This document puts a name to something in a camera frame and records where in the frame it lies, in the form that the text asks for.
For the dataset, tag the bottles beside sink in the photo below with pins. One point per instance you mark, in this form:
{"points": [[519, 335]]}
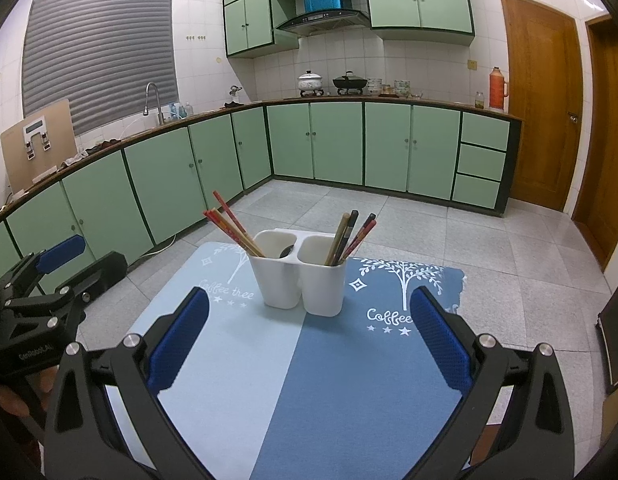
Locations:
{"points": [[181, 112]]}

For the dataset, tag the white cooking pot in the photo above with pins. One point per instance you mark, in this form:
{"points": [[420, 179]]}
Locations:
{"points": [[310, 82]]}

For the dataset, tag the black range hood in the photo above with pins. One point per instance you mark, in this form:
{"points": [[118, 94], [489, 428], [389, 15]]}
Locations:
{"points": [[321, 21]]}

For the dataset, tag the metal kettle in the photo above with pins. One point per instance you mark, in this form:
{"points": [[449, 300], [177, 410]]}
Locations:
{"points": [[235, 94]]}

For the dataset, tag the black chopstick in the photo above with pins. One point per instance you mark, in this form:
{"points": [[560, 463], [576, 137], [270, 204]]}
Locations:
{"points": [[358, 234], [346, 234]]}

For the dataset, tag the glass jar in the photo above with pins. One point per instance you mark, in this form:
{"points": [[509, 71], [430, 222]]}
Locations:
{"points": [[479, 101]]}

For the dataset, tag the black spoon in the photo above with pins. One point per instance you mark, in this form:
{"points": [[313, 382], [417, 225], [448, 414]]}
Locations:
{"points": [[286, 251]]}

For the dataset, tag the white two-compartment utensil holder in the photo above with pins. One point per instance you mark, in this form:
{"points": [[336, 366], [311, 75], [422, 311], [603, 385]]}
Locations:
{"points": [[321, 290]]}

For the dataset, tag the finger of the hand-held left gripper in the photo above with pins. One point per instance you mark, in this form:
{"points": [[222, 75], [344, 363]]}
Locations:
{"points": [[101, 272], [64, 252]]}

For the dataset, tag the light blue printed mat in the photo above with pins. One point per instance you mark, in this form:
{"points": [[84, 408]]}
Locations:
{"points": [[229, 360]]}

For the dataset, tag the grey window blind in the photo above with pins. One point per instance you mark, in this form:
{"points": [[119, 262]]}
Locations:
{"points": [[99, 55]]}

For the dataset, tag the stack of bowls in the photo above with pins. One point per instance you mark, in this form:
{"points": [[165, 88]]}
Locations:
{"points": [[402, 88], [374, 86]]}

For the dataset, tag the person's left hand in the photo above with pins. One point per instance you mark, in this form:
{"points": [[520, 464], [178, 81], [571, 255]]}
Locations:
{"points": [[19, 397]]}

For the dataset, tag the wooden door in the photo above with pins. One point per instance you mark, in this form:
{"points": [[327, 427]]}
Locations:
{"points": [[544, 110], [609, 160]]}

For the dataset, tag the green base cabinet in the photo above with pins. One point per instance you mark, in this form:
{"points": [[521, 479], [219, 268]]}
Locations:
{"points": [[339, 140], [154, 185]]}

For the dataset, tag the black wok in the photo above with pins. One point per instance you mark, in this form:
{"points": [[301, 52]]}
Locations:
{"points": [[349, 82]]}

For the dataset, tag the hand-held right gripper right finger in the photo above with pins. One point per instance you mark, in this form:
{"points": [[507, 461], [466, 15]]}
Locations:
{"points": [[439, 340]]}

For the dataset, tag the plain wooden chopstick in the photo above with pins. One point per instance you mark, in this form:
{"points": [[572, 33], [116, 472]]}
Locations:
{"points": [[341, 237], [335, 242]]}

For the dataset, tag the orange thermos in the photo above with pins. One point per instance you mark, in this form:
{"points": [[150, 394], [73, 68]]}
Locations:
{"points": [[498, 90]]}

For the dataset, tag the metal kitchen faucet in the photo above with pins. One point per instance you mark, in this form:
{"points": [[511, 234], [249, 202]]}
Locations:
{"points": [[159, 110]]}

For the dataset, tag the cardboard with scale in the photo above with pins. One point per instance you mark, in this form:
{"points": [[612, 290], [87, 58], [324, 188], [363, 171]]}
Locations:
{"points": [[61, 125]]}

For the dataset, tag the green drawer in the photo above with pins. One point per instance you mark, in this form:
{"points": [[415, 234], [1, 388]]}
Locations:
{"points": [[476, 191], [481, 162], [485, 131]]}

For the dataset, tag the green wall cabinet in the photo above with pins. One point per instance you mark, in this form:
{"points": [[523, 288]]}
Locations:
{"points": [[419, 0], [254, 20]]}

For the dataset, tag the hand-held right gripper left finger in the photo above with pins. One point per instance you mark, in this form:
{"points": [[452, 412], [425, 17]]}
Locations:
{"points": [[181, 340]]}

